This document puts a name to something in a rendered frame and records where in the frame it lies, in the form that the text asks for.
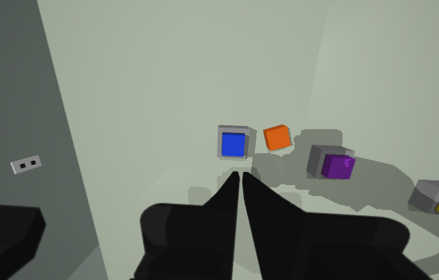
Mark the orange block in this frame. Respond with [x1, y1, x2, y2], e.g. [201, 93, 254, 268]
[263, 124, 291, 151]

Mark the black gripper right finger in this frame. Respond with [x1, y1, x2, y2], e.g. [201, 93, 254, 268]
[242, 172, 409, 280]

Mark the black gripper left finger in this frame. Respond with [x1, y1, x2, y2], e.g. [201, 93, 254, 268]
[140, 171, 240, 280]

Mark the purple button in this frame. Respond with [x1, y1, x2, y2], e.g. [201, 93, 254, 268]
[306, 145, 356, 180]

